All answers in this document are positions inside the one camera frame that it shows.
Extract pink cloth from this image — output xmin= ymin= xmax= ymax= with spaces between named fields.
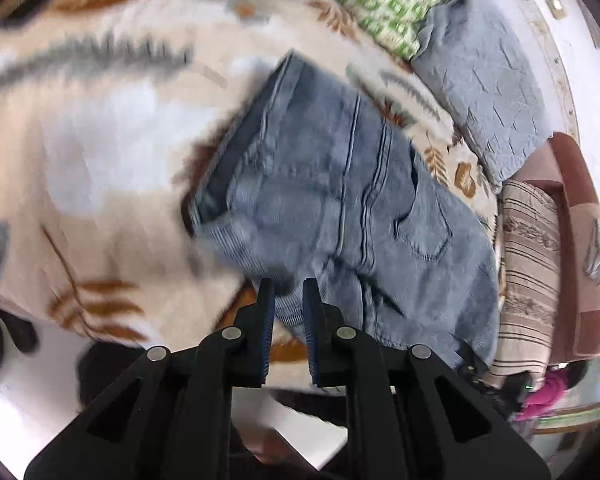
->
xmin=517 ymin=370 xmax=568 ymax=421

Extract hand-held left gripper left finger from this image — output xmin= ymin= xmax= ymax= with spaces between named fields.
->
xmin=24 ymin=278 xmax=276 ymax=480

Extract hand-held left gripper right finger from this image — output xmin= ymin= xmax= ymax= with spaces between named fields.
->
xmin=302 ymin=278 xmax=551 ymax=480

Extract wooden gold-trimmed furniture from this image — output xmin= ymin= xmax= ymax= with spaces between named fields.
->
xmin=532 ymin=400 xmax=600 ymax=436

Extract grey quilted pillow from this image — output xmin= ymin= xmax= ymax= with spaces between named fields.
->
xmin=411 ymin=0 xmax=553 ymax=193

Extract striped beige quilt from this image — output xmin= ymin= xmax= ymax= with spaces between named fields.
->
xmin=485 ymin=180 xmax=563 ymax=388

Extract green white patterned pillow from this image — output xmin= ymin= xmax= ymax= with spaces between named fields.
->
xmin=300 ymin=0 xmax=463 ymax=61

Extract leaf print blanket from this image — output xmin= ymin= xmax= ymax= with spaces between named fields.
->
xmin=0 ymin=0 xmax=503 ymax=361

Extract blue denim pants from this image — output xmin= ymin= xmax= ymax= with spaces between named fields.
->
xmin=182 ymin=50 xmax=501 ymax=386

